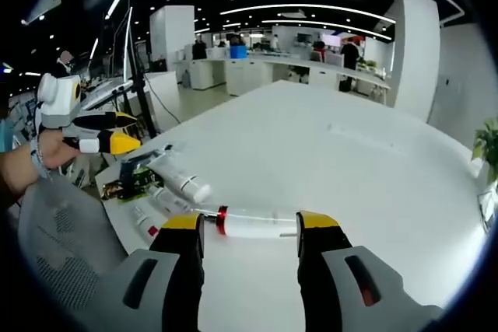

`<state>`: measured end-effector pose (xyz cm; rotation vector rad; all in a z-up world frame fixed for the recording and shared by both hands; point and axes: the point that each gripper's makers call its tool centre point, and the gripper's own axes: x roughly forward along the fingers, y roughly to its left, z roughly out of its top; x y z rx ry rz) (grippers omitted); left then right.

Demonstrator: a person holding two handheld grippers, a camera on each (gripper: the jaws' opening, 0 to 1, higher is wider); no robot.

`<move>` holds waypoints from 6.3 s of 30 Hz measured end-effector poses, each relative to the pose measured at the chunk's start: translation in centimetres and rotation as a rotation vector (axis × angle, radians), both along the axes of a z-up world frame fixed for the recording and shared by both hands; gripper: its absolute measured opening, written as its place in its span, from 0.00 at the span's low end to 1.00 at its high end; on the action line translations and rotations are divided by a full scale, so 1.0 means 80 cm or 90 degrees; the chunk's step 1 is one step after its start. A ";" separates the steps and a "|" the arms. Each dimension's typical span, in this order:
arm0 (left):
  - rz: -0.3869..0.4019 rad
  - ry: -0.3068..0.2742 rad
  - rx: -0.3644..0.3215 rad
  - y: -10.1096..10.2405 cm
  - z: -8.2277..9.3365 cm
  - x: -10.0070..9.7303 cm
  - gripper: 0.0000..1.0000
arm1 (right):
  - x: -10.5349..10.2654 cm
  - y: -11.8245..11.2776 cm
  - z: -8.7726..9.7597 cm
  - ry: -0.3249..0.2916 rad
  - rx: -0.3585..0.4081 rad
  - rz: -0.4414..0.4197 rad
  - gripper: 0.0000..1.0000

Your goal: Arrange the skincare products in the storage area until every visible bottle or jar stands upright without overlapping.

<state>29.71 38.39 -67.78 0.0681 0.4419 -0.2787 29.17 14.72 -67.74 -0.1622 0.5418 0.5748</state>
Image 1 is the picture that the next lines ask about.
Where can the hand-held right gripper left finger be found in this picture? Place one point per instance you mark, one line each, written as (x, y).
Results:
(175, 270)

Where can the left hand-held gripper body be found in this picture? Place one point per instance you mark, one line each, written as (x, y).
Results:
(58, 98)

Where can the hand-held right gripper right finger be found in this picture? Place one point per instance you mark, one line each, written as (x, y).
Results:
(323, 238)

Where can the green circuit board tray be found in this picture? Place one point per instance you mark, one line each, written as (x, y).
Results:
(136, 176)

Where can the gold black skincare packet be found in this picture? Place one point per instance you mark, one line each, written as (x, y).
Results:
(113, 191)

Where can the small skincare bottle red label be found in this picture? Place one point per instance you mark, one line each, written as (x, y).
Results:
(144, 223)

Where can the white tube with red cap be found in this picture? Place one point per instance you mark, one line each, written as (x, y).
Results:
(257, 223)

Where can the small white skincare tube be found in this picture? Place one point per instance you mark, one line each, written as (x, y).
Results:
(169, 201)

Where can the large white skincare tube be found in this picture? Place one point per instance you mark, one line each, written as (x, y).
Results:
(181, 180)

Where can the person's left hand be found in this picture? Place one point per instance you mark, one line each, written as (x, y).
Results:
(56, 151)

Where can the black tripod stand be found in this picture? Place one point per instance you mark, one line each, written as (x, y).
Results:
(136, 75)

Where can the teal cloth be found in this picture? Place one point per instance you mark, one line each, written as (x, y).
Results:
(5, 135)

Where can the grey mesh office chair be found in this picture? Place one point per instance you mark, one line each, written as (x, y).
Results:
(66, 246)

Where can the blue plastic bin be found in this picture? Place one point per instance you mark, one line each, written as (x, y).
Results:
(238, 52)

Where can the framed card stand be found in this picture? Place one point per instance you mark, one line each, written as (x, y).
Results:
(489, 207)

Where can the long white office counter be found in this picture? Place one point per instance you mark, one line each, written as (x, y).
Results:
(272, 69)

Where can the green potted plant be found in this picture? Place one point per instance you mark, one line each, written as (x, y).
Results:
(486, 145)

